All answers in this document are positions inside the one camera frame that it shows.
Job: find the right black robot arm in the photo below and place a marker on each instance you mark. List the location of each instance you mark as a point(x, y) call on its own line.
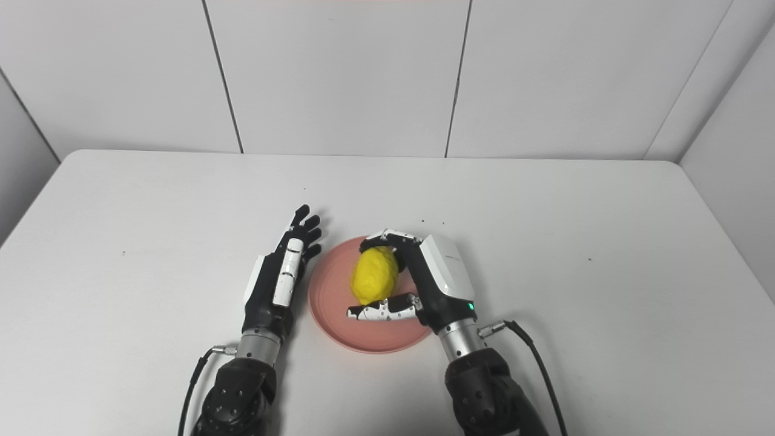
point(484, 387)

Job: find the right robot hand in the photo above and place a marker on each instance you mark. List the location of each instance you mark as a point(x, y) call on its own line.
point(436, 278)

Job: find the pink plate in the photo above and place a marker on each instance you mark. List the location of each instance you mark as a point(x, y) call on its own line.
point(330, 309)

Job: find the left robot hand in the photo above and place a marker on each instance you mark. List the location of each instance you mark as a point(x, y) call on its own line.
point(278, 278)

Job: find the yellow lemon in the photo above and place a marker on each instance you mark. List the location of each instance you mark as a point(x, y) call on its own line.
point(374, 275)

